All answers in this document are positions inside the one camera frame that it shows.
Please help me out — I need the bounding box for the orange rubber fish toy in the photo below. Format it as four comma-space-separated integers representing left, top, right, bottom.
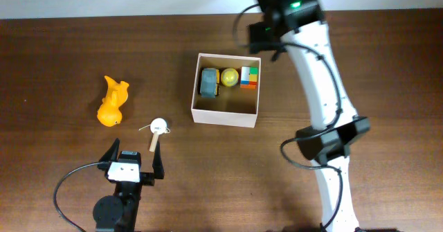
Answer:
97, 75, 129, 127

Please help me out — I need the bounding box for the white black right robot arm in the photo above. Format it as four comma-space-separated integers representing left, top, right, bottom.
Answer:
247, 0, 370, 231

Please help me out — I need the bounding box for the white wooden paddle toy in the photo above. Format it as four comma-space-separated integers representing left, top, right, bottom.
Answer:
138, 118, 171, 152

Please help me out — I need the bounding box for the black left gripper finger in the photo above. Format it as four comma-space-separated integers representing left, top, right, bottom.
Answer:
99, 139, 120, 163
152, 141, 165, 179

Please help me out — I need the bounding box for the colourful puzzle cube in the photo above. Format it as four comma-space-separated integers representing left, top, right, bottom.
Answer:
240, 66, 259, 89

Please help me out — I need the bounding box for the pink cardboard box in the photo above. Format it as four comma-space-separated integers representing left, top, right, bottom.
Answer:
190, 53, 261, 128

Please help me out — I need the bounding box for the yellow grey toy truck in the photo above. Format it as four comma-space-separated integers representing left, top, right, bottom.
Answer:
199, 68, 220, 98

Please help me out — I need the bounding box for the yellow grey ball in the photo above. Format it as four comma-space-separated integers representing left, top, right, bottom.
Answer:
221, 68, 239, 87

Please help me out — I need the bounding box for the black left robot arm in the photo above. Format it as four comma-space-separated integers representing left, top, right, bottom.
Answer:
93, 139, 165, 231

